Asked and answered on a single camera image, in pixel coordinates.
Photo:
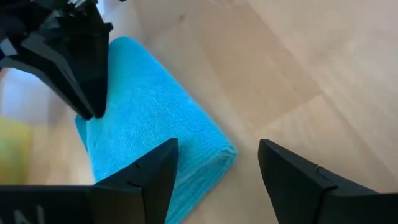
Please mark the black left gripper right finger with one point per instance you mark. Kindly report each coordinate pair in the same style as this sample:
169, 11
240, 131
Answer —
304, 193

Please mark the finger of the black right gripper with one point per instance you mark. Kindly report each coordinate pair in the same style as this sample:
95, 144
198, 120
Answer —
53, 74
93, 62

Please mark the yellow translucent plastic bin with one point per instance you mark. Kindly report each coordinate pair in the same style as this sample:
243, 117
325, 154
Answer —
14, 149

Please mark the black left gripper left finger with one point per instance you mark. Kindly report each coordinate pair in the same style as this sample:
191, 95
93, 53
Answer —
124, 199

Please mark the teal microfiber towel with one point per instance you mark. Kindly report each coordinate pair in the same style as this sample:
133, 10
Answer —
149, 109

